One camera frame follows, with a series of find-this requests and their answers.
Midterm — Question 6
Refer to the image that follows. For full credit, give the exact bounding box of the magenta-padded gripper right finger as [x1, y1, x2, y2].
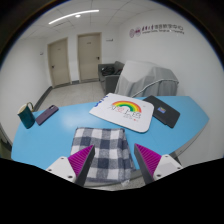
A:
[133, 143, 184, 186]

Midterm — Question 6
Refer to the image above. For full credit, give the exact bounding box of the white metal rail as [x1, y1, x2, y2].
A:
[139, 78, 172, 98]

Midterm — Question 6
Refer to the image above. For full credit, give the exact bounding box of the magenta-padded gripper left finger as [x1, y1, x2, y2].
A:
[45, 144, 97, 187]

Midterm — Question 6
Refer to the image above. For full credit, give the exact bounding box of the long ceiling light strip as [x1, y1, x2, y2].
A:
[48, 9, 100, 26]

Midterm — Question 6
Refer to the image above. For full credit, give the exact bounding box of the beige door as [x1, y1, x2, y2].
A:
[77, 32, 103, 83]
[46, 37, 72, 89]

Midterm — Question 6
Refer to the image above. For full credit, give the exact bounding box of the grey cloth-covered furniture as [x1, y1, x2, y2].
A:
[114, 60, 179, 99]

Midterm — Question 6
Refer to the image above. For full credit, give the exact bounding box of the black flat case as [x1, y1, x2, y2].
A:
[143, 95, 181, 129]

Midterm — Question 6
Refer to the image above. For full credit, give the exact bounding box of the purple smartphone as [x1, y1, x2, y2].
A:
[35, 104, 60, 126]

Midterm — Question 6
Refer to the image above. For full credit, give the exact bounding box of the black bag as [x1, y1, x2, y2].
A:
[100, 65, 116, 77]

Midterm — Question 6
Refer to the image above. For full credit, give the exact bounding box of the teal ceramic mug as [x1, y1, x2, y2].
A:
[17, 101, 36, 130]

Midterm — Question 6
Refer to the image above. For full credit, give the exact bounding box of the grey white plaid towel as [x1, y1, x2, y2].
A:
[69, 126, 138, 185]

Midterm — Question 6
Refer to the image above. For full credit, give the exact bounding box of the white rainbow-print mouse pad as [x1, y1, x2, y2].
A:
[88, 93, 156, 134]

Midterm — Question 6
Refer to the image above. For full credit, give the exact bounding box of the wall lettering sign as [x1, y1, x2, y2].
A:
[129, 23, 185, 39]

